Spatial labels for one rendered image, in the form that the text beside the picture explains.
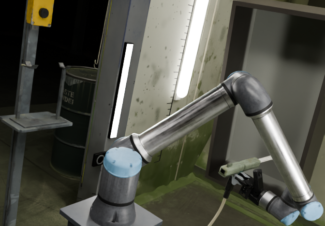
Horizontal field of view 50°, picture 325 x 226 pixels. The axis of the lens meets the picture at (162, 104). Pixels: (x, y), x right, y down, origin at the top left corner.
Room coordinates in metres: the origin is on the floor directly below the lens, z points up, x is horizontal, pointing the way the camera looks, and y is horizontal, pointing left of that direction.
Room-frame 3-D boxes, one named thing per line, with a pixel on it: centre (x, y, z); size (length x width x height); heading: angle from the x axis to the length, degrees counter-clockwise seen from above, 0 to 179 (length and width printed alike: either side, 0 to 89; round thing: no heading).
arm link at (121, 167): (1.30, 0.11, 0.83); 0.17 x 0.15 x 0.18; 4
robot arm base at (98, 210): (1.29, 0.11, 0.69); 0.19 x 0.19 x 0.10
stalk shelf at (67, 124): (1.80, 0.65, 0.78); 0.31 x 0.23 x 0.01; 145
